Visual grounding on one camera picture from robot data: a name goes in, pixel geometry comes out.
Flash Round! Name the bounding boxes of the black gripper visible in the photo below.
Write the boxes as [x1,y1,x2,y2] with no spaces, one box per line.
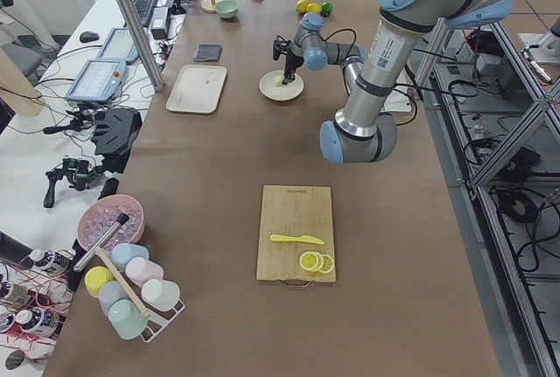
[273,35,304,85]

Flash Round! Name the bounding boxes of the cream round plate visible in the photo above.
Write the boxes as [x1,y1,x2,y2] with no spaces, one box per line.
[259,70,305,101]

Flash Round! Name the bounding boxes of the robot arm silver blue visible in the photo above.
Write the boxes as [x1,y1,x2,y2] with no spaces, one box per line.
[273,0,514,164]

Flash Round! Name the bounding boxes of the cream rectangular tray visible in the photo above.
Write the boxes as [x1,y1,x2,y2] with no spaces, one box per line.
[165,65,228,115]

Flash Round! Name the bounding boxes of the yellow lemon far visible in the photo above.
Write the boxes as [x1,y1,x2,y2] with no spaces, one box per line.
[296,0,309,14]

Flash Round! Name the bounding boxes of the yellow lemon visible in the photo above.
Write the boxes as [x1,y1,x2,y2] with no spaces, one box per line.
[305,3,322,14]
[296,0,309,14]

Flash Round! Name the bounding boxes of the mint green bowl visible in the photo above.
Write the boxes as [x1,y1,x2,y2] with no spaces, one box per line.
[214,0,239,20]

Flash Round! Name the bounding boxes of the yellow lemon near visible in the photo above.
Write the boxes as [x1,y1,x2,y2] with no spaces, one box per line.
[305,3,322,14]

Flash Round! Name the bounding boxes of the green lime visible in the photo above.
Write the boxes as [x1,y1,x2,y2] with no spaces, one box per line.
[320,2,333,17]

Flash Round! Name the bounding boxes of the grey folded cloth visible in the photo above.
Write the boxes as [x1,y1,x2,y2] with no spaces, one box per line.
[193,44,222,62]

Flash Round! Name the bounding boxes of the black keyboard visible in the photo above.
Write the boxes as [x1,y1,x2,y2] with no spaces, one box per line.
[133,0,158,27]

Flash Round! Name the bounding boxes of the wooden cutting board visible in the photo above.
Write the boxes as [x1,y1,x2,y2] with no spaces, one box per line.
[255,185,337,287]

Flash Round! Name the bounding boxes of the teach pendant far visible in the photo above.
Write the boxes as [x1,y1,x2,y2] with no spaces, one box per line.
[97,27,138,64]

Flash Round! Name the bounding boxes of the teach pendant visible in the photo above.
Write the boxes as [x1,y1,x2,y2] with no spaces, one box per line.
[66,59,127,102]
[97,27,138,64]

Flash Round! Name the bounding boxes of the yellow plastic knife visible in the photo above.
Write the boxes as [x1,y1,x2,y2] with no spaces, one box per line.
[269,234,325,246]

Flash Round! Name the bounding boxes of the black mouse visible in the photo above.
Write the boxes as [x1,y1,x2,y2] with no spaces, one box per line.
[79,31,100,43]

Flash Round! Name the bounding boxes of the lemon slices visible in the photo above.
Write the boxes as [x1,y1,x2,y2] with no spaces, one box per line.
[298,251,335,275]

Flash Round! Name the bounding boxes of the teach pendant near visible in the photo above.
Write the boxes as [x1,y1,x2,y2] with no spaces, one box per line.
[66,59,127,102]

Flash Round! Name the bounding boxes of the metal muddler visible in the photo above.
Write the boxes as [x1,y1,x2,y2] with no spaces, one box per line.
[73,213,130,273]

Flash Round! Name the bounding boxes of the pink bowl with ice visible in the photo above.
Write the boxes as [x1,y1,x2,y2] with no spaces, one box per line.
[77,194,144,251]

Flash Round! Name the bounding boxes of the blue cup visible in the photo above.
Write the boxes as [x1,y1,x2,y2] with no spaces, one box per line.
[111,243,150,269]

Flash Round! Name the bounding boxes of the pink cup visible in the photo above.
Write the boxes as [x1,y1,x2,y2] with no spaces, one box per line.
[125,257,164,288]

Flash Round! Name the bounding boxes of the white cup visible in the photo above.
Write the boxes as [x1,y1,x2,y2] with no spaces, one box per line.
[141,279,180,311]

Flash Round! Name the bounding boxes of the white cup rack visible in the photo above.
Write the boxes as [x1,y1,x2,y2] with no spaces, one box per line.
[140,300,186,343]

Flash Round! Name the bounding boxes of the yellow cup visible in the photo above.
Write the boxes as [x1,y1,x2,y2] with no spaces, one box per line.
[85,266,115,298]

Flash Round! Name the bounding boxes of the grey cup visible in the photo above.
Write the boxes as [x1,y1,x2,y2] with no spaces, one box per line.
[98,281,129,317]

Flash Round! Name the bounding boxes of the mint green cup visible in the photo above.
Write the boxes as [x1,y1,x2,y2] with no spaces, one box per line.
[108,299,148,340]

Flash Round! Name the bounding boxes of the aluminium frame post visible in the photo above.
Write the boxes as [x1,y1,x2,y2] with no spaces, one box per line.
[116,0,164,92]

